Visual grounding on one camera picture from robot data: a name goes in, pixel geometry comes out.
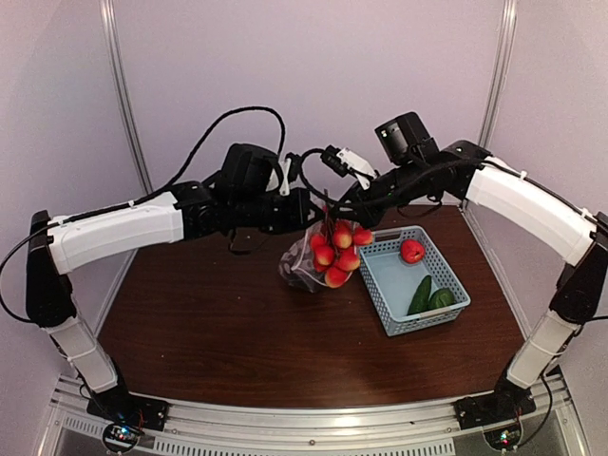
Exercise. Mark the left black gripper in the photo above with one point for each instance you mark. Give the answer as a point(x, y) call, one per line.
point(299, 218)

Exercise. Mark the green cucumber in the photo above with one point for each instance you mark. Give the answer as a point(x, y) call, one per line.
point(420, 299)

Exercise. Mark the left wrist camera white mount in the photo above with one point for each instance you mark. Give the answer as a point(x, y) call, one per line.
point(282, 175)

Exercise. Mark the left aluminium frame post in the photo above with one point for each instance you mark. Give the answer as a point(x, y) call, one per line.
point(111, 35)

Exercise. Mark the red wax apple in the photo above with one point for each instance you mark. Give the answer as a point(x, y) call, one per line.
point(412, 251)

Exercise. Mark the light blue plastic basket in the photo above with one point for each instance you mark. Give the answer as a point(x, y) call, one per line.
point(392, 283)

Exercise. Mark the aluminium frame post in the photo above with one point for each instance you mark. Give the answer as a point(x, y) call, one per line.
point(111, 35)
point(505, 44)

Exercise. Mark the round circuit board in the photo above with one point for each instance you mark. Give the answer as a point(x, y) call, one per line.
point(503, 438)
point(120, 438)

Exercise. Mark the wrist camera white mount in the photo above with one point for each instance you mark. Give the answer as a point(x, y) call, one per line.
point(345, 162)
point(282, 175)

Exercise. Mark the left round circuit board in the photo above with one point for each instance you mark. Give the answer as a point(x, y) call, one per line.
point(120, 438)

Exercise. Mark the right aluminium frame post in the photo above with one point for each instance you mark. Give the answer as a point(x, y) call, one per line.
point(505, 44)

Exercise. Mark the front aluminium rail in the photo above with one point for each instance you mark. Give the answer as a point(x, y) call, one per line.
point(427, 428)

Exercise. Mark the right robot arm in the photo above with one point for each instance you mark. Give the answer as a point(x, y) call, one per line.
point(473, 175)

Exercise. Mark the green pepper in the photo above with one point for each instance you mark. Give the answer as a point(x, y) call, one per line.
point(441, 298)

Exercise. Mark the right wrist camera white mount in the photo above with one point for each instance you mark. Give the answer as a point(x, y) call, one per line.
point(345, 162)

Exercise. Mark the right round circuit board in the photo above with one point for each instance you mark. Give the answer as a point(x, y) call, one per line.
point(503, 438)

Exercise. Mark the red lychee fruit bunch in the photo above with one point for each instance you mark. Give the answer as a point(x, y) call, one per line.
point(335, 245)

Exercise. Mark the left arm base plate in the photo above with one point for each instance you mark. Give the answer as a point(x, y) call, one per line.
point(145, 413)

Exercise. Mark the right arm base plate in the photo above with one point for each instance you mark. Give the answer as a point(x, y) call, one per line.
point(489, 409)

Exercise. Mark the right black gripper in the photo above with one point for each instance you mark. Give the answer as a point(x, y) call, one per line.
point(366, 213)

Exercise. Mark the clear zip top bag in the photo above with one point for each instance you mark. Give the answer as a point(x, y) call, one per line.
point(296, 266)

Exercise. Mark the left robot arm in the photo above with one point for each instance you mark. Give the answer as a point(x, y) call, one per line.
point(251, 190)

